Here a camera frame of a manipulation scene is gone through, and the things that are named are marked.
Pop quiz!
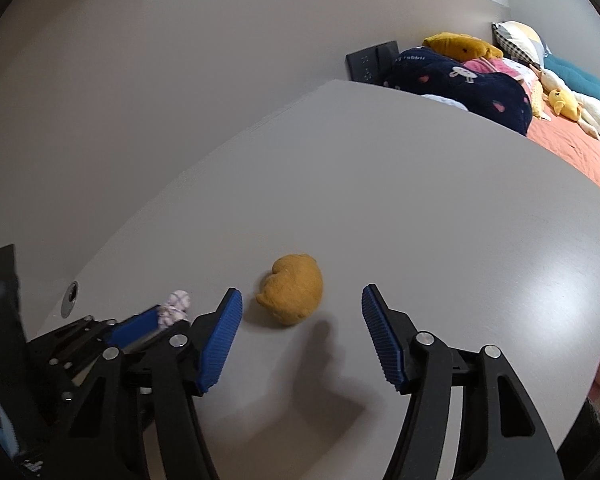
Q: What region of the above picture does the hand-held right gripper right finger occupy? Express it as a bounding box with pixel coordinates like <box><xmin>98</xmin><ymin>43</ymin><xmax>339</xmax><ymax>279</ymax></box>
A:
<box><xmin>361</xmin><ymin>284</ymin><xmax>566</xmax><ymax>480</ymax></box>

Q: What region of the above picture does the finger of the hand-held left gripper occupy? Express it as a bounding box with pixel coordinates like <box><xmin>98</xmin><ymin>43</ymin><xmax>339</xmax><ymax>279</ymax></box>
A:
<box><xmin>27</xmin><ymin>316</ymin><xmax>118</xmax><ymax>378</ymax></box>
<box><xmin>105</xmin><ymin>305</ymin><xmax>163</xmax><ymax>352</ymax></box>

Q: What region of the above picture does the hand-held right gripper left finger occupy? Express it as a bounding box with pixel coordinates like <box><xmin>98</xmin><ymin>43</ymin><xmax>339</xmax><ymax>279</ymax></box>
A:
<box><xmin>45</xmin><ymin>287</ymin><xmax>243</xmax><ymax>480</ymax></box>

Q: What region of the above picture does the small pink white sock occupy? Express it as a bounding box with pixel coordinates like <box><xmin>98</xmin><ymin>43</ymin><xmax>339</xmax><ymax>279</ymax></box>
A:
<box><xmin>159</xmin><ymin>290</ymin><xmax>192</xmax><ymax>330</ymax></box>

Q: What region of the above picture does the mustard sock ball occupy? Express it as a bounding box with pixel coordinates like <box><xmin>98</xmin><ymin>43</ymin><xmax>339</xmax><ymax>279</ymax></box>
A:
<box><xmin>256</xmin><ymin>253</ymin><xmax>324</xmax><ymax>327</ymax></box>

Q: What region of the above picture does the small white cloth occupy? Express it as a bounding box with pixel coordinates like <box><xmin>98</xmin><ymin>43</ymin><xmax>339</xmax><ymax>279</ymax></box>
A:
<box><xmin>420</xmin><ymin>94</ymin><xmax>469</xmax><ymax>112</ymax></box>

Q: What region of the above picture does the navy printed blanket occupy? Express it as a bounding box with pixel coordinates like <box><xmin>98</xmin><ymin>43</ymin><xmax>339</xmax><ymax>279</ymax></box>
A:
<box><xmin>382</xmin><ymin>49</ymin><xmax>533</xmax><ymax>136</ymax></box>

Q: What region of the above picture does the bed with orange sheet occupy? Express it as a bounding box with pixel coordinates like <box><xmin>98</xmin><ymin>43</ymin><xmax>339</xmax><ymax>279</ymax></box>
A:
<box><xmin>526</xmin><ymin>105</ymin><xmax>600</xmax><ymax>208</ymax></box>

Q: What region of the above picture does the yellow soft toy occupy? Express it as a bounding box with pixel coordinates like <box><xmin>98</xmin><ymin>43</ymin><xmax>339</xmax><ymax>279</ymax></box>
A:
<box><xmin>529</xmin><ymin>81</ymin><xmax>552</xmax><ymax>122</ymax></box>

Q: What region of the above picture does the pink patterned blanket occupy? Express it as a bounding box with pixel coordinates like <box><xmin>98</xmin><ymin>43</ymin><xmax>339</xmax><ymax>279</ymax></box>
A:
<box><xmin>462</xmin><ymin>57</ymin><xmax>543</xmax><ymax>121</ymax></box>

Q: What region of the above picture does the yellow duck plush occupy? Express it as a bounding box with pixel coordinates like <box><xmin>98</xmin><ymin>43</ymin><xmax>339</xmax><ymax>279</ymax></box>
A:
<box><xmin>545</xmin><ymin>87</ymin><xmax>581</xmax><ymax>122</ymax></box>

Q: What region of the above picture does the mustard yellow cloth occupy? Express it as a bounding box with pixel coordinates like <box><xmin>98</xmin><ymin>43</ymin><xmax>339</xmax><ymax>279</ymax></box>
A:
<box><xmin>422</xmin><ymin>32</ymin><xmax>504</xmax><ymax>62</ymax></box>

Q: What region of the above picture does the teal cushion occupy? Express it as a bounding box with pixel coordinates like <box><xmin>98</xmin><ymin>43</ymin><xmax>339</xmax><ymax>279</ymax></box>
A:
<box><xmin>542</xmin><ymin>52</ymin><xmax>600</xmax><ymax>113</ymax></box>

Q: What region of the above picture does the patterned pillow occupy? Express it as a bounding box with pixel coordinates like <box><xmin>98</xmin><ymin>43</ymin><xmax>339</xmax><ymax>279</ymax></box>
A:
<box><xmin>491</xmin><ymin>21</ymin><xmax>551</xmax><ymax>67</ymax></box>

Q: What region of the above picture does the desk cable grommet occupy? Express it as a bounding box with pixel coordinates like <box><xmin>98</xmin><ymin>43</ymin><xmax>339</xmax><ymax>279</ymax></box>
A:
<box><xmin>61</xmin><ymin>281</ymin><xmax>80</xmax><ymax>317</ymax></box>

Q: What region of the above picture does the black wall socket panel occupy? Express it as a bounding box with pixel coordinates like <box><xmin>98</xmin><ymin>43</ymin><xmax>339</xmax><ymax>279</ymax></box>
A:
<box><xmin>346</xmin><ymin>40</ymin><xmax>400</xmax><ymax>82</ymax></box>

